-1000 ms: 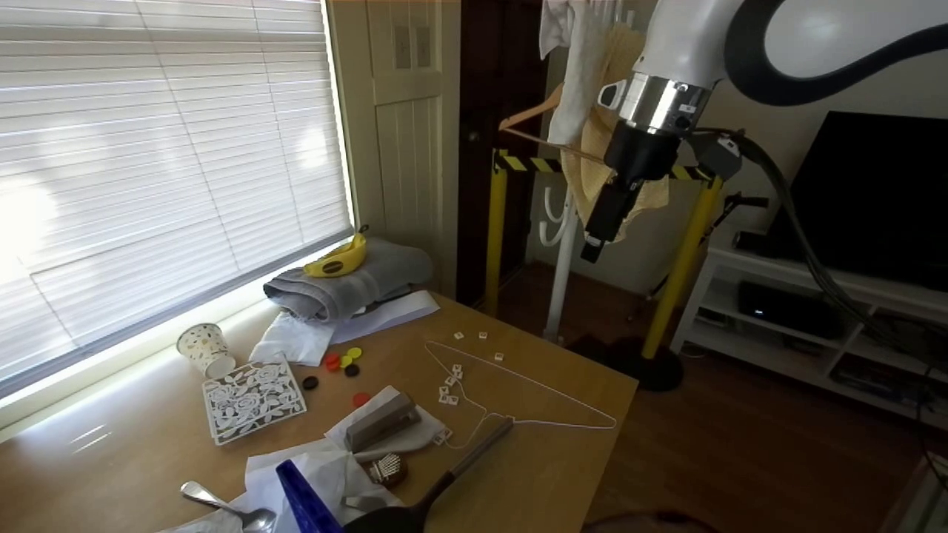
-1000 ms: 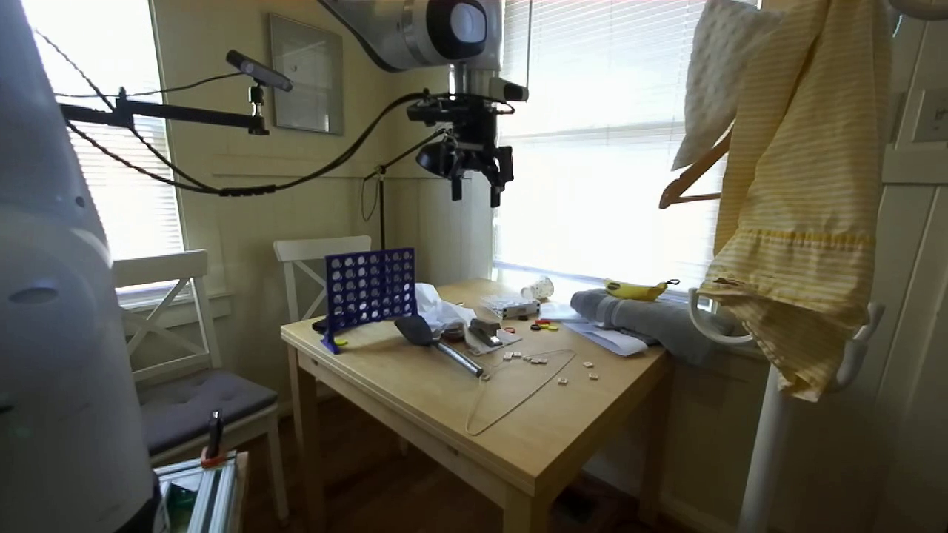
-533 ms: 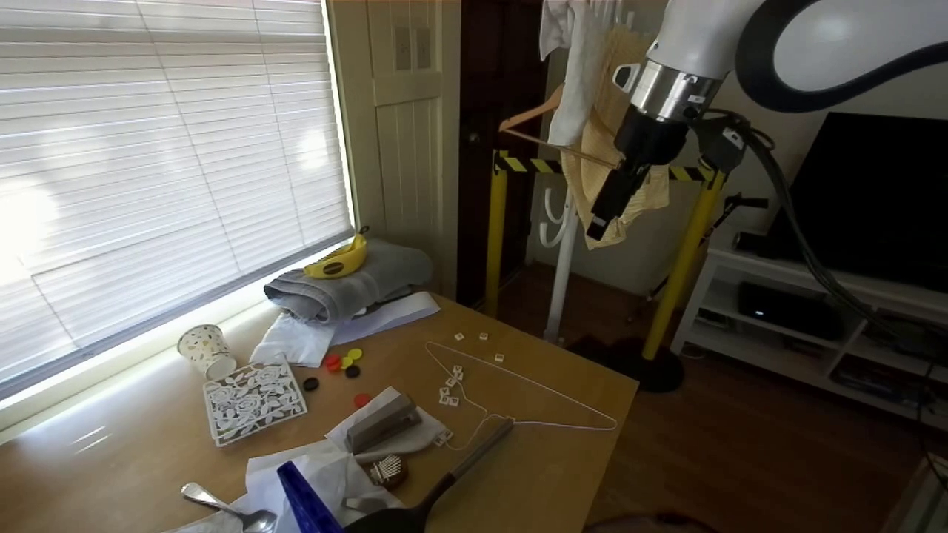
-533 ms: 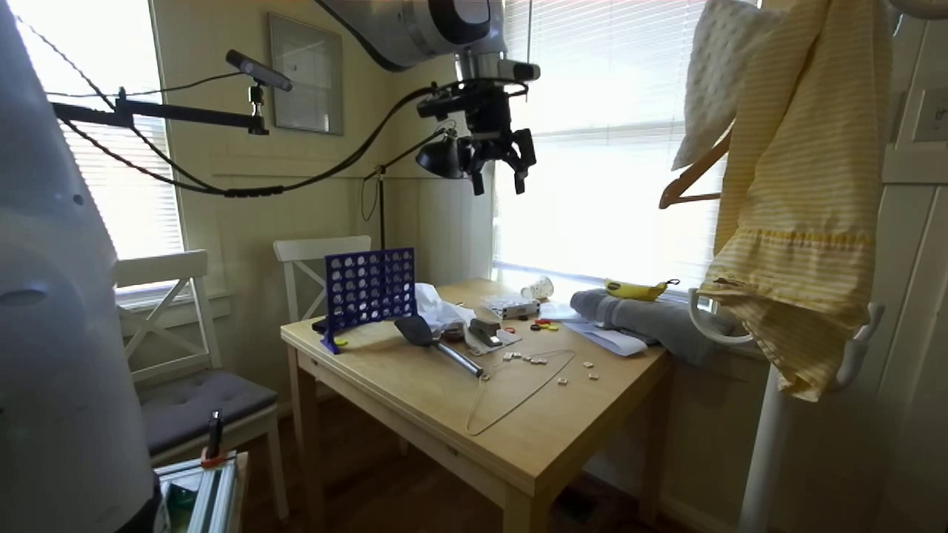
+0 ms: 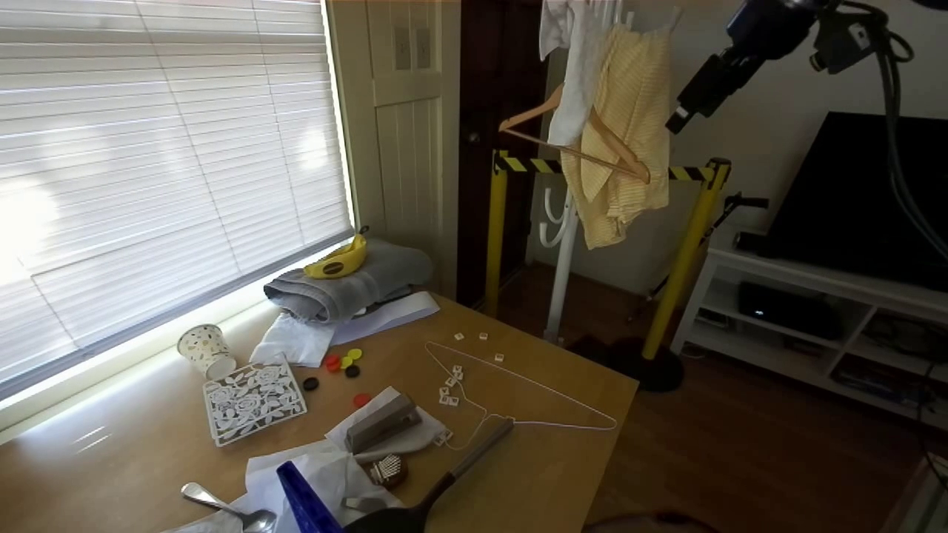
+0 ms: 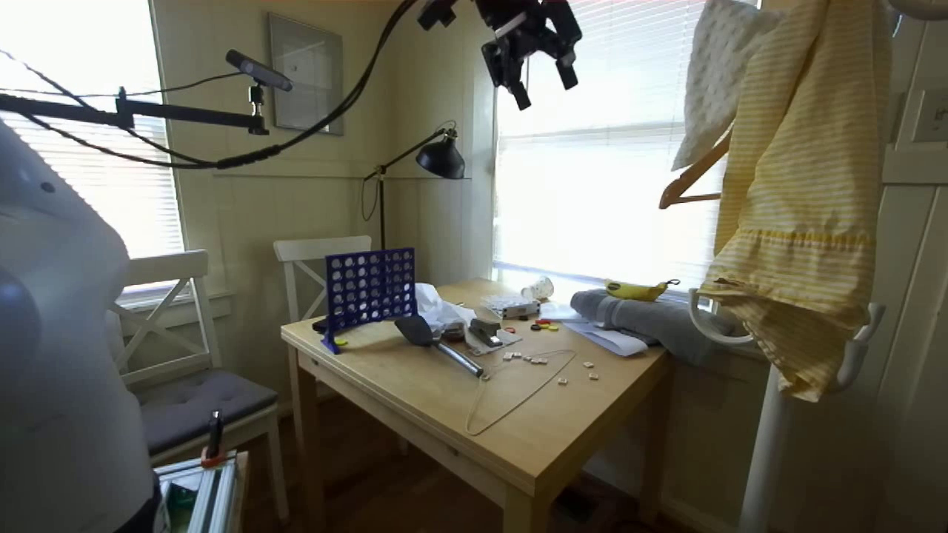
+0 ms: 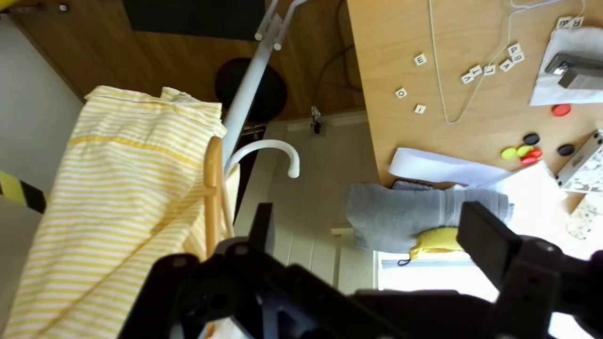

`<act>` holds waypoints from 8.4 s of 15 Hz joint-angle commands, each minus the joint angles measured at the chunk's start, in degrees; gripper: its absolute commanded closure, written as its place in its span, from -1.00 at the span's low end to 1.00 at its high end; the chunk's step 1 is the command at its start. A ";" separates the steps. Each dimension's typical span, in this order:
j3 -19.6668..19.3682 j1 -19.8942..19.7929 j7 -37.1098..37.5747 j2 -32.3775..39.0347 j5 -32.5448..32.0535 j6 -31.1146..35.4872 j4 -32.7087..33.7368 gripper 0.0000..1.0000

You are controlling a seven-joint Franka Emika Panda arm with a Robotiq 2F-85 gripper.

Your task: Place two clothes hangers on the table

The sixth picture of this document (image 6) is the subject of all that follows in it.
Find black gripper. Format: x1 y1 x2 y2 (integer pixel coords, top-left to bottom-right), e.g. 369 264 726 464
471 0 585 112

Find wooden clothes hanger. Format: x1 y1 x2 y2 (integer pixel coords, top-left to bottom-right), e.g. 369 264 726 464
656 125 741 210

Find white wire clothes hanger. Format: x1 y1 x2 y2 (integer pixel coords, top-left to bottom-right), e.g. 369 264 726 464
465 349 578 438

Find white window blinds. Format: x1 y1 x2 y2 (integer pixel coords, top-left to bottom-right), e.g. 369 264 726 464
492 0 735 291
0 0 190 264

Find black floor lamp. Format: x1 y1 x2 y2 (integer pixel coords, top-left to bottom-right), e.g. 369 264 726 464
357 125 471 254

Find white hanging cloth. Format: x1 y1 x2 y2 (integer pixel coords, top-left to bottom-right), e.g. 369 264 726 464
673 0 784 171

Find patterned paper cup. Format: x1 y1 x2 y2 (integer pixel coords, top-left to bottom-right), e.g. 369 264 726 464
517 275 559 304

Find yellow banana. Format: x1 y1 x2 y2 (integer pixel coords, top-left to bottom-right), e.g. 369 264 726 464
600 278 682 304

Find blue connect four grid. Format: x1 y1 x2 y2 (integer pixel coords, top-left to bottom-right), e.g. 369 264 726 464
320 247 421 356

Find white plastic bag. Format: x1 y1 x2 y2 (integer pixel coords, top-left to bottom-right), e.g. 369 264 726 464
412 282 479 340

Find grey stapler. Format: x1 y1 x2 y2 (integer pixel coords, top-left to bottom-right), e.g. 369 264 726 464
465 316 507 349

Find grey folded towel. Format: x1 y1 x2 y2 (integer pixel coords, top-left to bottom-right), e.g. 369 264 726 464
568 284 736 369

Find yellow striped shirt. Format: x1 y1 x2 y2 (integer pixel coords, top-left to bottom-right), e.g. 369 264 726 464
696 0 898 405

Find white wooden chair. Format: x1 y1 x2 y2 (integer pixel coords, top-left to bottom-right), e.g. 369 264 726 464
268 233 375 324
105 247 293 526

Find light wooden table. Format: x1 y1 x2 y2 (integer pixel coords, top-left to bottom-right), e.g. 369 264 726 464
279 278 677 533

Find white panel door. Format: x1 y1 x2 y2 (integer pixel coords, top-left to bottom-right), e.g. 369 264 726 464
867 11 948 533

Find white coat stand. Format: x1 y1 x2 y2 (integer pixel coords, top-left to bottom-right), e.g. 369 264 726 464
683 0 948 533

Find grey seat cushion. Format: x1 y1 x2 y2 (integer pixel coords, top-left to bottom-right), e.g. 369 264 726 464
135 368 280 458

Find black orange screwdriver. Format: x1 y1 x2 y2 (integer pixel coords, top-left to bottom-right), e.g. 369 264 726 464
197 408 231 472

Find white open box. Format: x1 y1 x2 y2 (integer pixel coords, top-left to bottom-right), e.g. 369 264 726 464
151 448 251 533

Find grey wall frame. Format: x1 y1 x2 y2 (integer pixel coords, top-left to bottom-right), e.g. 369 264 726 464
262 11 348 138

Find black boom camera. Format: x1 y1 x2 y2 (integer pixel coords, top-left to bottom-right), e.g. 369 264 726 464
222 48 296 97

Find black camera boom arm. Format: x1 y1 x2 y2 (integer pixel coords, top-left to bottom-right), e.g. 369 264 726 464
0 87 271 138

